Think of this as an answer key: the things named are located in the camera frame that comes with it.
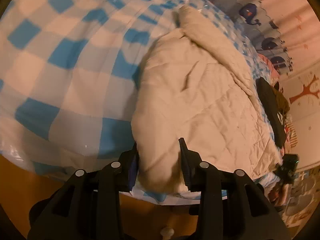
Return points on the white wardrobe with tree decal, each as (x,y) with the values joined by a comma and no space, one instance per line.
(302,93)

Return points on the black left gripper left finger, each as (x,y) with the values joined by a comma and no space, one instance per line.
(87,206)

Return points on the black garment on bed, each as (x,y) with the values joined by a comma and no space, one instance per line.
(269,102)

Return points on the blue white checkered bed sheet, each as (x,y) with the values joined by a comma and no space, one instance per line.
(69,76)

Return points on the pink garment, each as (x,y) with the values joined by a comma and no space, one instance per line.
(273,73)

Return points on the brown fuzzy garment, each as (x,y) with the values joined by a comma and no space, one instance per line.
(282,103)

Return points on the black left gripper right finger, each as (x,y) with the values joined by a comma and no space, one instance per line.
(231,205)

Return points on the whale print pink curtain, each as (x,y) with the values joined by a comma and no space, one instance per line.
(284,31)

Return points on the cream quilted down jacket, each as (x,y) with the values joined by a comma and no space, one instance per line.
(197,86)

